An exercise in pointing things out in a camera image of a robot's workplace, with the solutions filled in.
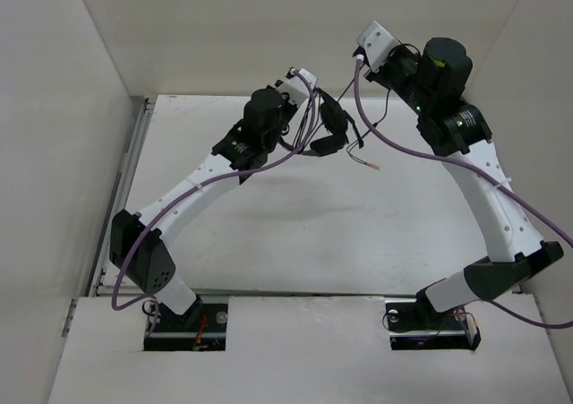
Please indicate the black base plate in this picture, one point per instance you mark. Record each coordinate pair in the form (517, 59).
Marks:
(409, 330)
(209, 333)

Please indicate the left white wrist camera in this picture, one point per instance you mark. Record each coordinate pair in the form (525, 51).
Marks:
(295, 87)

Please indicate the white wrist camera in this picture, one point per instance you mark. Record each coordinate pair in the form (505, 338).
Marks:
(295, 87)
(374, 44)

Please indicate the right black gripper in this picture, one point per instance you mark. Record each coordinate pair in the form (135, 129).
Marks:
(380, 76)

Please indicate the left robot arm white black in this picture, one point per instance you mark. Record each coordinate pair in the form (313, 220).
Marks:
(139, 246)

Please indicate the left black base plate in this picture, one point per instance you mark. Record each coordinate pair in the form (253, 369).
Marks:
(209, 333)

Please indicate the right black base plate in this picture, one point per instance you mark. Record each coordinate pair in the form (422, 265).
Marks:
(409, 330)

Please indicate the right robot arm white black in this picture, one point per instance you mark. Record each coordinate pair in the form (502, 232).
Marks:
(431, 83)

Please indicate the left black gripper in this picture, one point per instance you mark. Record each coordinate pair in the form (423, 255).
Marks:
(291, 107)

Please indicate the black headphones with cable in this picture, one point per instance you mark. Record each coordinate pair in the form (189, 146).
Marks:
(336, 130)

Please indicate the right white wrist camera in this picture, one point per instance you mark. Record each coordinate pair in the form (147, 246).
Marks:
(374, 44)

